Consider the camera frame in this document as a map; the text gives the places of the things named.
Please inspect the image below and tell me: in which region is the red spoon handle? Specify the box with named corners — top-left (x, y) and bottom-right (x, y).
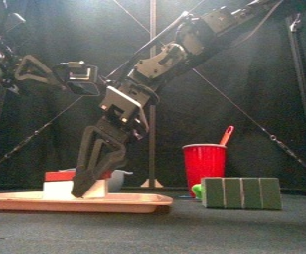
top-left (219, 125), bottom-right (237, 147)

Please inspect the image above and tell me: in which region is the green sushi roll toy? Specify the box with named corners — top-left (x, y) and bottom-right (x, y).
top-left (200, 176), bottom-right (285, 211)

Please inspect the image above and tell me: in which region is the salmon sushi toy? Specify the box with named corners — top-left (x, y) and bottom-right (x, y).
top-left (42, 170), bottom-right (113, 200)

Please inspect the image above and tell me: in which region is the white frame foot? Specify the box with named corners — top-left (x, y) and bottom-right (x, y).
top-left (139, 178), bottom-right (166, 190)

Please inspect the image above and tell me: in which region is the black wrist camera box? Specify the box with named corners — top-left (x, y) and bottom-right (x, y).
top-left (54, 60), bottom-right (103, 97)

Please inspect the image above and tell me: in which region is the diagonal brace rod with turnbuckle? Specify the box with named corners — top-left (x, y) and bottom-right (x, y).
top-left (111, 0), bottom-right (306, 182)

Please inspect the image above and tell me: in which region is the small green toy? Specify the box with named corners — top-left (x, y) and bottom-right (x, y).
top-left (191, 183), bottom-right (206, 201)

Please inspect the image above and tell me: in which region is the thick vertical frame pole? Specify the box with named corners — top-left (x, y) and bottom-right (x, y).
top-left (285, 13), bottom-right (306, 187)

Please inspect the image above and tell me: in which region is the grey bowl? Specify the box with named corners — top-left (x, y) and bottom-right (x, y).
top-left (62, 168), bottom-right (135, 194)

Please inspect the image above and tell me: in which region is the pink plastic tray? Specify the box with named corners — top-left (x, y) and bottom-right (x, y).
top-left (0, 191), bottom-right (175, 214)

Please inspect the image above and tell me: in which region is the thin vertical frame pole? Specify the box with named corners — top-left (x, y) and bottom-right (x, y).
top-left (147, 0), bottom-right (159, 189)

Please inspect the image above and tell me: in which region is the red plastic cup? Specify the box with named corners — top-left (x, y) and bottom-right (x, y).
top-left (182, 143), bottom-right (230, 199)

